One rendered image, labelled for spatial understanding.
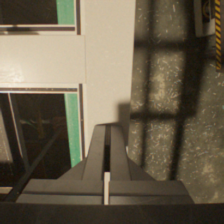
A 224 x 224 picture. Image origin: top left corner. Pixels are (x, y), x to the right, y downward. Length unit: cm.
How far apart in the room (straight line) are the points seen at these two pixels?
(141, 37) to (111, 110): 98
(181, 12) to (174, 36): 14
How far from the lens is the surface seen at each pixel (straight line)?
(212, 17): 103
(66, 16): 23
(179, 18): 120
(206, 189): 177
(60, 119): 115
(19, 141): 69
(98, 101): 15
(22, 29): 23
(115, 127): 15
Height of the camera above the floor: 108
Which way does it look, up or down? 73 degrees down
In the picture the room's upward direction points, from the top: 178 degrees clockwise
